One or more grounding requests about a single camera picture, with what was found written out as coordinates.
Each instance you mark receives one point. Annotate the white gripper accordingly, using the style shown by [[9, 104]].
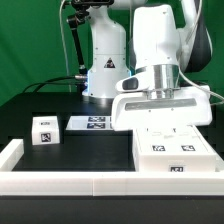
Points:
[[189, 106]]

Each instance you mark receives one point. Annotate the white cabinet door panel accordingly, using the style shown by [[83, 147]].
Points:
[[189, 140], [147, 142]]

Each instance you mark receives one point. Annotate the white cabinet body box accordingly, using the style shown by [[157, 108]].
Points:
[[176, 162]]

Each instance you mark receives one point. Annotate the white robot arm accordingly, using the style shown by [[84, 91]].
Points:
[[151, 95]]

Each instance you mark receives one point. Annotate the small white cabinet top block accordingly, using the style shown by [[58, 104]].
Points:
[[45, 130]]

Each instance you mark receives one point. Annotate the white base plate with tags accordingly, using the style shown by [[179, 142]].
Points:
[[89, 123]]

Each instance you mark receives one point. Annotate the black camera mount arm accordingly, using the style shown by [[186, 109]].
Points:
[[79, 18]]

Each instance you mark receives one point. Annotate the white U-shaped fence wall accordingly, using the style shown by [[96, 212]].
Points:
[[14, 183]]

